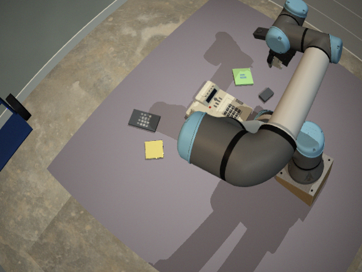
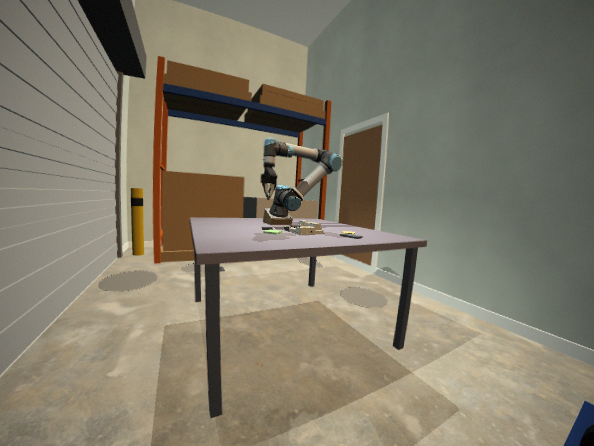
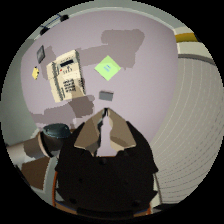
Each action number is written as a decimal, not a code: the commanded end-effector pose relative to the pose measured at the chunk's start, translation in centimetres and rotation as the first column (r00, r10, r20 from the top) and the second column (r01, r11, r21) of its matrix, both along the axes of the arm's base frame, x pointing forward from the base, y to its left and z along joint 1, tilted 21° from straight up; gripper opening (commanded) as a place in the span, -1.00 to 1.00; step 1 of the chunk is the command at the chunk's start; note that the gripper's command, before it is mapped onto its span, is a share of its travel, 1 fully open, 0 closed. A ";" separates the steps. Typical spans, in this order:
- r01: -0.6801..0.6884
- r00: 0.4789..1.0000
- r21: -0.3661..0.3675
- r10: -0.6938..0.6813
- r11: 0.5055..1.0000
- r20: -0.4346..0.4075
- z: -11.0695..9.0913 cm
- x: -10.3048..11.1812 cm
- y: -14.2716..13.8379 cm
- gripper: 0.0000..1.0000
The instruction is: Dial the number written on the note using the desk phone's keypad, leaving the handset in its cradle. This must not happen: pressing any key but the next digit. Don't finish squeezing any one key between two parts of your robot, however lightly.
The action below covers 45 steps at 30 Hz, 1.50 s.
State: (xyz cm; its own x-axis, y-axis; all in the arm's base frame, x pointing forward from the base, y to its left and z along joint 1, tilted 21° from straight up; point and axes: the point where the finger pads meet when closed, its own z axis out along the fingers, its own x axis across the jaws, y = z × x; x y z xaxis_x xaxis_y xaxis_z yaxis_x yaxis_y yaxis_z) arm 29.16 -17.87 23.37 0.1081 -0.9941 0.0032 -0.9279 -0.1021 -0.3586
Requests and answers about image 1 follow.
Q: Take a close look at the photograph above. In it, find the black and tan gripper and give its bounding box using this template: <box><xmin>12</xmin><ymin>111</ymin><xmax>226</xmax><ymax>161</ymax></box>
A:
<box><xmin>267</xmin><ymin>49</ymin><xmax>296</xmax><ymax>69</ymax></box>

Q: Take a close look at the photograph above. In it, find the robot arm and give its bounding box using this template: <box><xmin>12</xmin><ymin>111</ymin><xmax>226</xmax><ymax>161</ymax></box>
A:
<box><xmin>177</xmin><ymin>0</ymin><xmax>342</xmax><ymax>187</ymax></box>

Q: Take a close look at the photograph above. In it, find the yellow sticky note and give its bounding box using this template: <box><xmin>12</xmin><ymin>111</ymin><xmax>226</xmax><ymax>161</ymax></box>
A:
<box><xmin>145</xmin><ymin>140</ymin><xmax>164</xmax><ymax>159</ymax></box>

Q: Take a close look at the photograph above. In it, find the dark grey keypad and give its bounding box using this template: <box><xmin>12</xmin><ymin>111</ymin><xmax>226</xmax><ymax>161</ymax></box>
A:
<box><xmin>128</xmin><ymin>109</ymin><xmax>161</xmax><ymax>132</ymax></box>

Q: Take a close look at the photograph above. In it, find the green sticky note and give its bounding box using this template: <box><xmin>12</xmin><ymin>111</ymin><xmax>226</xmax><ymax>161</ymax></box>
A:
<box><xmin>232</xmin><ymin>68</ymin><xmax>254</xmax><ymax>86</ymax></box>

